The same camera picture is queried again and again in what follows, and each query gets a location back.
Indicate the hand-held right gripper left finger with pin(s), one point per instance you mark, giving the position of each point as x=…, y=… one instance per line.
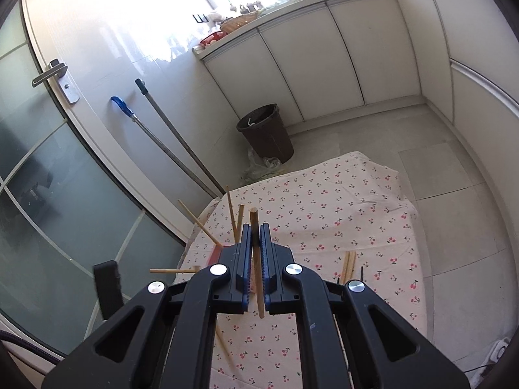
x=244, y=275

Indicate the red plastic basket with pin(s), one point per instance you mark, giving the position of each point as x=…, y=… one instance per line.
x=213, y=37

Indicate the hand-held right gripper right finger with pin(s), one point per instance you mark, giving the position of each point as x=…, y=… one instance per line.
x=265, y=275

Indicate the brown trash bin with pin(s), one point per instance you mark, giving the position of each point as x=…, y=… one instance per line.
x=267, y=137

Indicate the group of wooden chopsticks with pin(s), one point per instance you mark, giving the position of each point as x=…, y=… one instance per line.
x=174, y=270

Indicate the pink utensil holder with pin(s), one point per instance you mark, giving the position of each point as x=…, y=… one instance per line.
x=213, y=257

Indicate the black-tipped metal pole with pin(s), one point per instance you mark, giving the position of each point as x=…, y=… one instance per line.
x=140, y=84

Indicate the white base cabinet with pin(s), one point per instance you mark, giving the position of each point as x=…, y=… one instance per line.
x=316, y=48

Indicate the clear plastic bag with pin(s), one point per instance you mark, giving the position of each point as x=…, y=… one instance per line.
x=255, y=168

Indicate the frosted glass door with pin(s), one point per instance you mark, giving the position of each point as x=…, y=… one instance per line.
x=61, y=210

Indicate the single light bamboo chopstick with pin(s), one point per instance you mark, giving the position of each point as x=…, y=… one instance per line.
x=253, y=216

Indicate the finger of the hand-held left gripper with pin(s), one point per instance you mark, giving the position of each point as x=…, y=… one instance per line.
x=108, y=287

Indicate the cherry print tablecloth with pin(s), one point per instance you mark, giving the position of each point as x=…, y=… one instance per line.
x=344, y=210

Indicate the wicker basket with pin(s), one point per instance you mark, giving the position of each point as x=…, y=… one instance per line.
x=239, y=22

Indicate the white drawer cabinet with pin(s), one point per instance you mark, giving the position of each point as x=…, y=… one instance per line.
x=478, y=89

